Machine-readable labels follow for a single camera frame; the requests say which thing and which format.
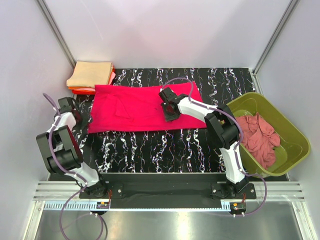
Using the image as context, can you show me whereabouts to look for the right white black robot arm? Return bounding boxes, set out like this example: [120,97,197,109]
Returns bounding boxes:
[159,87,249,199]

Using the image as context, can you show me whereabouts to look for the aluminium rail front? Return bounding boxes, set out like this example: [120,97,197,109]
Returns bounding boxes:
[33,181,304,201]

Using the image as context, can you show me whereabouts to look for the black marble pattern mat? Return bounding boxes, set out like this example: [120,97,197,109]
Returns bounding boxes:
[72,67,255,173]

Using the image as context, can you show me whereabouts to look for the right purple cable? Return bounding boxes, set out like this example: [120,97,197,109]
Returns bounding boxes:
[159,77,269,216]

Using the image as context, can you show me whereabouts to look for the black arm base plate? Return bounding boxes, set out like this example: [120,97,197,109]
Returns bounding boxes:
[79,172,257,201]

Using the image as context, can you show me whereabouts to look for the folded red orange t shirts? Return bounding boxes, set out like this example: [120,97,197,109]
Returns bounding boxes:
[67,66,116,95]

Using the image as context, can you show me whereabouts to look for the left aluminium frame post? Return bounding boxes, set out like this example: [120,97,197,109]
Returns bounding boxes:
[35,0,76,68]

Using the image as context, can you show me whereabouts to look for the olive green plastic bin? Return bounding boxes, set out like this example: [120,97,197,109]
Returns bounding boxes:
[224,92,312,178]

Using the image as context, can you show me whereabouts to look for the dusty pink crumpled t shirt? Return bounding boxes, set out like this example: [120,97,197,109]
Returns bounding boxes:
[236,113,281,169]

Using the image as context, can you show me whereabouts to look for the aluminium frame post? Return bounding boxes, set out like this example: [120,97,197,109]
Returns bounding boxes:
[252,0,301,75]
[35,0,76,68]

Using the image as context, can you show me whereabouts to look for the purple cable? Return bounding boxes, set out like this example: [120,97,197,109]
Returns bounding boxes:
[42,92,108,238]
[159,77,269,216]

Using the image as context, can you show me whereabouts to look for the folded beige t shirt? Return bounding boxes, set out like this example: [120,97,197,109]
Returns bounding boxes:
[66,61,114,88]

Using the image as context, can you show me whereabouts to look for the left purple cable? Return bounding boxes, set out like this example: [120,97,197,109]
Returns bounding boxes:
[42,92,108,238]

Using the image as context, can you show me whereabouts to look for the bright pink t shirt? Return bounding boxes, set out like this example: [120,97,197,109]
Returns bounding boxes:
[88,85,206,134]

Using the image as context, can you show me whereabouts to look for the right aluminium frame post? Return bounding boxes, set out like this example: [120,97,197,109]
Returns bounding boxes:
[252,0,301,75]

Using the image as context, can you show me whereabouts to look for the white slotted cable duct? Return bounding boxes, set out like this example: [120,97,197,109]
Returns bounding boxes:
[44,200,231,212]

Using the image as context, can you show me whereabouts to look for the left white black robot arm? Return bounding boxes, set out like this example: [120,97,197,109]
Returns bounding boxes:
[36,93,108,198]

